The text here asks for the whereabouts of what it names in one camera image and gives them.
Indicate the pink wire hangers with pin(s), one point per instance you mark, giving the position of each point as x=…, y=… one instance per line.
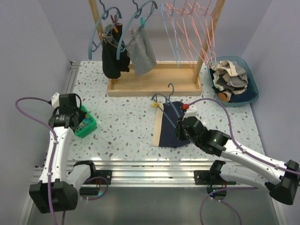
x=191, y=20

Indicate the teal clothes peg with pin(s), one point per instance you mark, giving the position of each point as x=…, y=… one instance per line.
x=142, y=21

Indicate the green peg basket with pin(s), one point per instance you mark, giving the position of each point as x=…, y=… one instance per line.
x=87, y=126

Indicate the wooden rack base tray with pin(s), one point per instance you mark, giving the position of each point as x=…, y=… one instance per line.
x=166, y=78

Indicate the black hanging underwear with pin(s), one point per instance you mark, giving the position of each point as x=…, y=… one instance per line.
x=112, y=67

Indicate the wooden rack right post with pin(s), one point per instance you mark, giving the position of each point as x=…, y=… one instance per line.
x=209, y=43

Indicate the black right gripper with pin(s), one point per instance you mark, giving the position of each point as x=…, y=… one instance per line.
x=179, y=134

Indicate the blue wire hanger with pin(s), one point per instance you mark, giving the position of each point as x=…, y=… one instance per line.
x=168, y=21

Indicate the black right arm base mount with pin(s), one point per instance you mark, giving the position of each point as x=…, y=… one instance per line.
x=204, y=177

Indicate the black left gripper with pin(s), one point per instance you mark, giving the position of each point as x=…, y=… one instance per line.
x=81, y=113

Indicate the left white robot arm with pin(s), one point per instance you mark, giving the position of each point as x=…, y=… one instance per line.
x=57, y=190

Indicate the yellow clothes peg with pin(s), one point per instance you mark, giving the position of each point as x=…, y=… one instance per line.
x=155, y=104

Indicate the teal plastic hanger left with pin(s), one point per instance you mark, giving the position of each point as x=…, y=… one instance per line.
x=94, y=39

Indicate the wooden rack left post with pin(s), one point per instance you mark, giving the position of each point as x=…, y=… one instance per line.
x=96, y=17

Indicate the wooden rack post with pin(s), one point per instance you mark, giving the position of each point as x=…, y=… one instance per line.
x=209, y=43
x=96, y=17

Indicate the aluminium extrusion rail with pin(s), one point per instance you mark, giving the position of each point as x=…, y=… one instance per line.
x=123, y=139

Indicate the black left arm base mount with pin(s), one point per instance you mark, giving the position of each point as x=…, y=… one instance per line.
x=92, y=175

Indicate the pile of underwear in basin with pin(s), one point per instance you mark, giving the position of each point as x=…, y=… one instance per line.
x=230, y=80

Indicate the navy underwear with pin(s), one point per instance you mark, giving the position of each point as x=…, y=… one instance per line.
x=164, y=133

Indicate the grey striped hanging underwear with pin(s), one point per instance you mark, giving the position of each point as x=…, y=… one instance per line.
x=141, y=53

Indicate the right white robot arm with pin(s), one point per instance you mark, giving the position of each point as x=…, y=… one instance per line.
x=244, y=165

